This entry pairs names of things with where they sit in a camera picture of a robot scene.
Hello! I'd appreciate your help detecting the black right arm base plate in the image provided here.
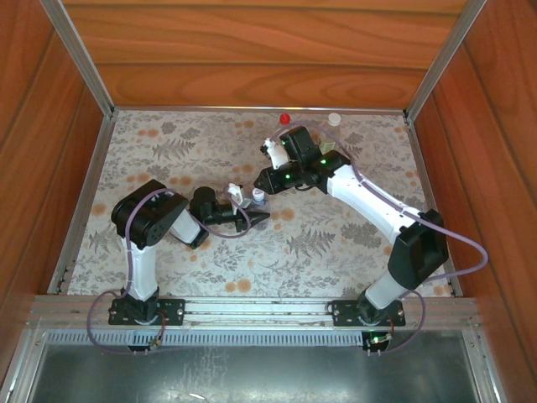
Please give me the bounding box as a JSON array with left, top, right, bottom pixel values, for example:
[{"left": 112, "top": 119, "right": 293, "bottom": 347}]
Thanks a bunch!
[{"left": 331, "top": 298, "right": 407, "bottom": 327}]

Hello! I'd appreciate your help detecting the aluminium frame post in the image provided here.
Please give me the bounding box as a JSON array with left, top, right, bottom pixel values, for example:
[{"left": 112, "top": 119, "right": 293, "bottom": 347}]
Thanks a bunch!
[
  {"left": 403, "top": 0, "right": 488, "bottom": 121},
  {"left": 39, "top": 0, "right": 117, "bottom": 120}
]

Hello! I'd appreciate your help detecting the shiny metal sheet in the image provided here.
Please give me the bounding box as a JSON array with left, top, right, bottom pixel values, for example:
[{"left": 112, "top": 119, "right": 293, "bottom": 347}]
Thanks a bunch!
[{"left": 24, "top": 342, "right": 483, "bottom": 403}]

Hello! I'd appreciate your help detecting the floral tablecloth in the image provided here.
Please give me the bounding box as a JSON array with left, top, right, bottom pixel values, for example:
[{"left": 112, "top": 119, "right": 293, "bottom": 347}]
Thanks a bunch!
[{"left": 66, "top": 109, "right": 457, "bottom": 298}]

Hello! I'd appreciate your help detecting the grey slotted cable duct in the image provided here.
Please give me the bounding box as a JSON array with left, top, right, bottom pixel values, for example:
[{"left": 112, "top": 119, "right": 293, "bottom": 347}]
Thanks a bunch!
[{"left": 41, "top": 329, "right": 467, "bottom": 348}]

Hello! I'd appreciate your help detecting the aluminium table side rail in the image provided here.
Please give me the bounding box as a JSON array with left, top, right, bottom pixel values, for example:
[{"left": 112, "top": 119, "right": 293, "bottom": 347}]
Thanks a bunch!
[
  {"left": 46, "top": 115, "right": 115, "bottom": 295},
  {"left": 404, "top": 118, "right": 462, "bottom": 296}
]

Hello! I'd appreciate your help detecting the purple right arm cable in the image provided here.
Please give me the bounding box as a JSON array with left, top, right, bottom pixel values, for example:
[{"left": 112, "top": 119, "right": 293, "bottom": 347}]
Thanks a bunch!
[{"left": 268, "top": 120, "right": 490, "bottom": 358}]

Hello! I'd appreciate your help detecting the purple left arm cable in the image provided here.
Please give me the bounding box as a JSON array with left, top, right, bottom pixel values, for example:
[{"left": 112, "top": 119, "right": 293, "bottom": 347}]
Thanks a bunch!
[{"left": 86, "top": 188, "right": 253, "bottom": 357}]

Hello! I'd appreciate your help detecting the clear bottle with green label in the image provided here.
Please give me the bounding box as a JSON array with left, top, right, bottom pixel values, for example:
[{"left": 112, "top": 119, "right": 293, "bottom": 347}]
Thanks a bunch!
[{"left": 317, "top": 123, "right": 344, "bottom": 155}]

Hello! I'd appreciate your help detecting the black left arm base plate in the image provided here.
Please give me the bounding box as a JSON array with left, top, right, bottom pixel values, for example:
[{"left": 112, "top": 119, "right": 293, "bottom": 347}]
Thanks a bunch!
[{"left": 107, "top": 296, "right": 185, "bottom": 327}]

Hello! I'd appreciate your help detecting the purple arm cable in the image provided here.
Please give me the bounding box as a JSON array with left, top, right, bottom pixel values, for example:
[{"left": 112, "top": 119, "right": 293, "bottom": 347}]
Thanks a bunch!
[
  {"left": 268, "top": 120, "right": 490, "bottom": 358},
  {"left": 86, "top": 188, "right": 253, "bottom": 357}
]

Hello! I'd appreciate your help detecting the small circuit board with LED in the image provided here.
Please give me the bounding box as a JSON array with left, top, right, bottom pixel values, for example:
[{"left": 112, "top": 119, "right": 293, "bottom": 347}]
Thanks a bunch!
[{"left": 363, "top": 331, "right": 394, "bottom": 350}]

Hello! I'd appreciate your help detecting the aluminium mounting rail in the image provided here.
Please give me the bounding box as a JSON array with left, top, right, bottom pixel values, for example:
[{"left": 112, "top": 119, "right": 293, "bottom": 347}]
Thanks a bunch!
[{"left": 27, "top": 293, "right": 480, "bottom": 332}]

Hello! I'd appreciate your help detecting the long aluminium table edge rail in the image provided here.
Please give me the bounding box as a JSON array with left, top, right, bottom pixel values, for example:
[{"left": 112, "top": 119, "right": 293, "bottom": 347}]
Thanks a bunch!
[{"left": 112, "top": 105, "right": 407, "bottom": 115}]

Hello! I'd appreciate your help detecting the clear purple-tinted bottle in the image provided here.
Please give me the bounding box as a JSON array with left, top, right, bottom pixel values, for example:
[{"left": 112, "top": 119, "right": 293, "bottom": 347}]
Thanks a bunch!
[{"left": 250, "top": 188, "right": 270, "bottom": 230}]

